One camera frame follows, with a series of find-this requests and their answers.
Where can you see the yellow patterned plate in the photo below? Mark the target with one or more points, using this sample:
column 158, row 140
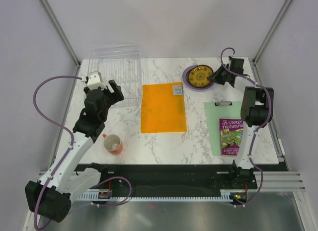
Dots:
column 200, row 76

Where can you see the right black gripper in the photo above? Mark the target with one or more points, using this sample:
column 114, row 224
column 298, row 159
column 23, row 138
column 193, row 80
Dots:
column 215, row 77

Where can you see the white wire dish rack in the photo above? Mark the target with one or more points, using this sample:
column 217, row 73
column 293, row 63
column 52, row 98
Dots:
column 122, row 63

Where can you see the lavender plate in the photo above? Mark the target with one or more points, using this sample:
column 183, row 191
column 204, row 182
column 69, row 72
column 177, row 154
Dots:
column 188, row 84

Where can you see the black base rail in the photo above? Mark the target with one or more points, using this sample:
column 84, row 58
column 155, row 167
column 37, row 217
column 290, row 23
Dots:
column 164, row 179

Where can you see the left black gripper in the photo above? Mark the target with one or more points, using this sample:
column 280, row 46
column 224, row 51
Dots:
column 116, row 96

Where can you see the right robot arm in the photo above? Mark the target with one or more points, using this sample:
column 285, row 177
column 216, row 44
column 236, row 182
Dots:
column 256, row 112

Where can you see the white cable duct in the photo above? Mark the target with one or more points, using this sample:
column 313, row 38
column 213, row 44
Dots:
column 101, row 196

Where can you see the mint green clipboard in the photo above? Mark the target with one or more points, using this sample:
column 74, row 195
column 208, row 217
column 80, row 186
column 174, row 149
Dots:
column 213, row 112

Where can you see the orange mug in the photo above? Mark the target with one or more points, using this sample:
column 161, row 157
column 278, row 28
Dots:
column 112, row 144

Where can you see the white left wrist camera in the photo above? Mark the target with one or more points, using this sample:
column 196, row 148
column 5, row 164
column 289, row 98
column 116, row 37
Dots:
column 94, row 80

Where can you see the purple treehouse book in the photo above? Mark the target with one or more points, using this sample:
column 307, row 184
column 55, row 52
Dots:
column 231, row 132

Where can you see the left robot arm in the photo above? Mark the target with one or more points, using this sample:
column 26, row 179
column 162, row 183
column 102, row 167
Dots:
column 52, row 195

